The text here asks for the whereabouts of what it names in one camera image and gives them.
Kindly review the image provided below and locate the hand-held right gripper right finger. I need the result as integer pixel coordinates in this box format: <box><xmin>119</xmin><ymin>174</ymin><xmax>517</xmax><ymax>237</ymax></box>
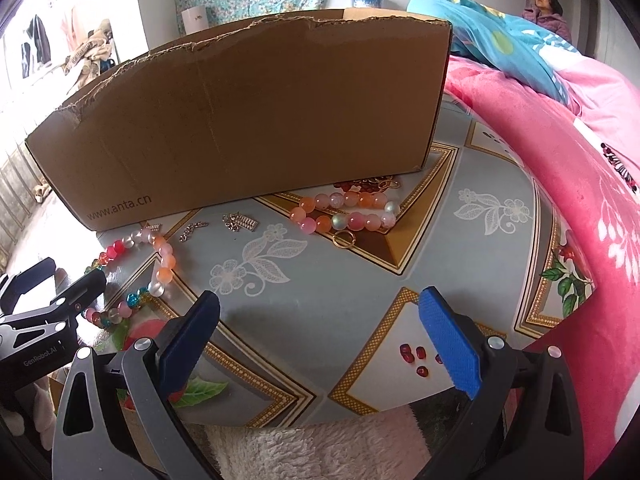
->
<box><xmin>417</xmin><ymin>286</ymin><xmax>593</xmax><ymax>480</ymax></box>

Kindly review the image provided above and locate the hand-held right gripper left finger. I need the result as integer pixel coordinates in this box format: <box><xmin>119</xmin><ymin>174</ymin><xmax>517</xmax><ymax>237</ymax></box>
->
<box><xmin>52</xmin><ymin>290</ymin><xmax>223</xmax><ymax>480</ymax></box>

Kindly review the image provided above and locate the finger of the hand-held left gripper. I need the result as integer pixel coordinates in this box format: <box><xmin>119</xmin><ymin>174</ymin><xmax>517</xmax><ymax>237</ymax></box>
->
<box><xmin>0</xmin><ymin>270</ymin><xmax>108</xmax><ymax>356</ymax></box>
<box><xmin>0</xmin><ymin>257</ymin><xmax>57</xmax><ymax>317</ymax></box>

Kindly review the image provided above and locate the multicolour bead bracelet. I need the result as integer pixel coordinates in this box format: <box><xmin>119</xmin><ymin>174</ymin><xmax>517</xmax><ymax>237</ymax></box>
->
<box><xmin>82</xmin><ymin>227</ymin><xmax>178</xmax><ymax>331</ymax></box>

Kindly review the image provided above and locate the small silver hair clip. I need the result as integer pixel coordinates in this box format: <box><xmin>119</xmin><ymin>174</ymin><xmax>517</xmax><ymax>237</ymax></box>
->
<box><xmin>222</xmin><ymin>212</ymin><xmax>259</xmax><ymax>233</ymax></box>

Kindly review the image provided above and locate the pink orange bead bracelet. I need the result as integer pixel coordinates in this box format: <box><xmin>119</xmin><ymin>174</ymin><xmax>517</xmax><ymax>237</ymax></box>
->
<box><xmin>290</xmin><ymin>191</ymin><xmax>401</xmax><ymax>236</ymax></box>

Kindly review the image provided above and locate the brown cardboard box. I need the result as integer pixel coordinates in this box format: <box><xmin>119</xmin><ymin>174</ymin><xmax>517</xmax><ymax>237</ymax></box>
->
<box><xmin>25</xmin><ymin>8</ymin><xmax>453</xmax><ymax>233</ymax></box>

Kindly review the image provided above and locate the printed plastic tablecloth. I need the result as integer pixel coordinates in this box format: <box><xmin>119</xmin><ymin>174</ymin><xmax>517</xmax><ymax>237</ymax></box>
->
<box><xmin>10</xmin><ymin>105</ymin><xmax>598</xmax><ymax>431</ymax></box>

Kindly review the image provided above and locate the white fluffy garment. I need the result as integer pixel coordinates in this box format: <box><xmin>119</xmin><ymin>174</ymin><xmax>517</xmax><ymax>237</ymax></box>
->
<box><xmin>205</xmin><ymin>405</ymin><xmax>433</xmax><ymax>480</ymax></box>

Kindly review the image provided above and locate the pink floral blanket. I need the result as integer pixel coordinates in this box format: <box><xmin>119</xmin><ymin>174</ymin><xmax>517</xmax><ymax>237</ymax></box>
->
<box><xmin>442</xmin><ymin>55</ymin><xmax>640</xmax><ymax>480</ymax></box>

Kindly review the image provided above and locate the pile of clothes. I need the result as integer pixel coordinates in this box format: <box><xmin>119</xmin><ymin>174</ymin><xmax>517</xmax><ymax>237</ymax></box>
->
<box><xmin>62</xmin><ymin>19</ymin><xmax>118</xmax><ymax>91</ymax></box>

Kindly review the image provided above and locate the dark hanging jacket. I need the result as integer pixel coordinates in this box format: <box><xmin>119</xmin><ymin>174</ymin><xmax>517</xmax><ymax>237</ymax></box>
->
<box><xmin>20</xmin><ymin>14</ymin><xmax>53</xmax><ymax>78</ymax></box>

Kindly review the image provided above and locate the blue printed quilt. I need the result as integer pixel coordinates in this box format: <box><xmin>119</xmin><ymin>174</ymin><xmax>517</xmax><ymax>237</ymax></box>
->
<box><xmin>406</xmin><ymin>0</ymin><xmax>588</xmax><ymax>106</ymax></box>

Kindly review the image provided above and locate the small silver chain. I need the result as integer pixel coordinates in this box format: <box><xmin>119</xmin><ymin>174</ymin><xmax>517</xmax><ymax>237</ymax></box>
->
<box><xmin>178</xmin><ymin>222</ymin><xmax>210</xmax><ymax>242</ymax></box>

